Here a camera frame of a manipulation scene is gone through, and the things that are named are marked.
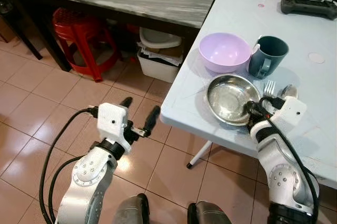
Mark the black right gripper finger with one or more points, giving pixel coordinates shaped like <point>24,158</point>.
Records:
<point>251,112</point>

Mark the stainless steel bowl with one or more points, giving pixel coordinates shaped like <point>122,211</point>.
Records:
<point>227,98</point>

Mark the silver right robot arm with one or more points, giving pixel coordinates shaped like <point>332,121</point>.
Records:
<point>281,174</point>

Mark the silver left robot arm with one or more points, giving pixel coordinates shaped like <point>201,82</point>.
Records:
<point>89,182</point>

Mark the steel fork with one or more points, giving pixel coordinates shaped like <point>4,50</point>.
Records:
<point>269,88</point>

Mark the steel spoon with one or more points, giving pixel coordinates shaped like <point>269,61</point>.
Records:
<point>288,91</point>

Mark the white storage box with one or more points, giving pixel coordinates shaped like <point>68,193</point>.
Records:
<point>158,66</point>

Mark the dark teal mug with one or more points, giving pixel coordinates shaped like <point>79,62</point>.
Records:
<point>273,50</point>

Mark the white table leg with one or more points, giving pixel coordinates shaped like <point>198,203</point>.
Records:
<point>200,154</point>

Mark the purple plastic bowl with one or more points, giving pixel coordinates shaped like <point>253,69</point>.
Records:
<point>224,50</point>

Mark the white round table cap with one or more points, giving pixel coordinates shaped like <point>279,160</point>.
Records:
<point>316,58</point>

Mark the grey left robot leg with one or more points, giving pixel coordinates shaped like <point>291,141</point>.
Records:
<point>131,211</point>

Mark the grey robot leg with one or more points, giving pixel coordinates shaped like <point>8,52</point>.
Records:
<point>131,211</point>
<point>208,214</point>

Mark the white plastic folding table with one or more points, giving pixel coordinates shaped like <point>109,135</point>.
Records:
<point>297,32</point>

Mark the red plastic stool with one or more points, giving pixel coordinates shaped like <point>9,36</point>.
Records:
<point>79,29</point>

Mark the black handheld controller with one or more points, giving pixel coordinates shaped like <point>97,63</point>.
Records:
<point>308,7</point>

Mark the grey right robot leg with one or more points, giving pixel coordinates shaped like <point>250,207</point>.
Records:
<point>208,214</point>

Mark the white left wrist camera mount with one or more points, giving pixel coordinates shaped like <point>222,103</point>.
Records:
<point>112,121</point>

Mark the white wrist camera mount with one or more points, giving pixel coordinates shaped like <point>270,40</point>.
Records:
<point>112,121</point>
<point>290,111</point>

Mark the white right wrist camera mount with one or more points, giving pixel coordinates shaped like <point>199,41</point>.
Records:
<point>290,111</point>

